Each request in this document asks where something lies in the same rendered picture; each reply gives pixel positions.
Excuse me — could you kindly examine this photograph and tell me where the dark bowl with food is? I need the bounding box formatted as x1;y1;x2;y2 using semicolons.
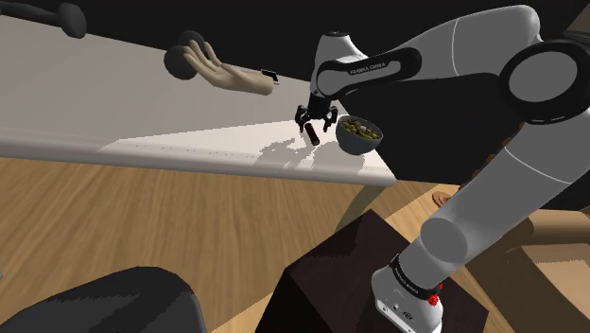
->
335;115;384;156

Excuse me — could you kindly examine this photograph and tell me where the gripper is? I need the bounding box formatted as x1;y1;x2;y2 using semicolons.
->
294;93;340;134

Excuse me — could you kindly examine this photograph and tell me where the dark red cylinder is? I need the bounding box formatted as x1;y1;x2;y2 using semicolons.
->
304;121;321;148

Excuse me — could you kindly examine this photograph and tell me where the white table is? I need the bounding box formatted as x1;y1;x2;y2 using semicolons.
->
0;14;397;232

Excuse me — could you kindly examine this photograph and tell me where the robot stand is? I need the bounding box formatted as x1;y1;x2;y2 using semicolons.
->
254;209;490;333

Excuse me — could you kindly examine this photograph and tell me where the black dumbbell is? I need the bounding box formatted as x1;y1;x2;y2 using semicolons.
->
0;0;88;40
163;29;207;81

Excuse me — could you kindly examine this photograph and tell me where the small brown disc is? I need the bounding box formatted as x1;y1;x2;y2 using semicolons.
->
431;190;456;208

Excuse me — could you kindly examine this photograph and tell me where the black chair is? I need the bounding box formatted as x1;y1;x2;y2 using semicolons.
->
0;266;208;333

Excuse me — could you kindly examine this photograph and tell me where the beige hand figure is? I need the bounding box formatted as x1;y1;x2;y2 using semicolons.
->
182;39;275;97

